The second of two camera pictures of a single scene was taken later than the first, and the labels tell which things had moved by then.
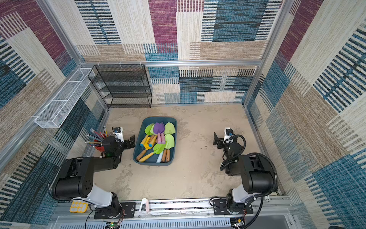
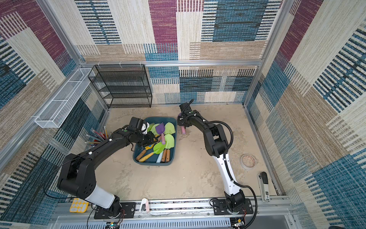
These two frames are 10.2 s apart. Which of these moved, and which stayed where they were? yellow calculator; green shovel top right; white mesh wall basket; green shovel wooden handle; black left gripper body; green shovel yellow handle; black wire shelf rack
Moved: green shovel wooden handle; black left gripper body
Stayed: yellow calculator; green shovel yellow handle; white mesh wall basket; green shovel top right; black wire shelf rack
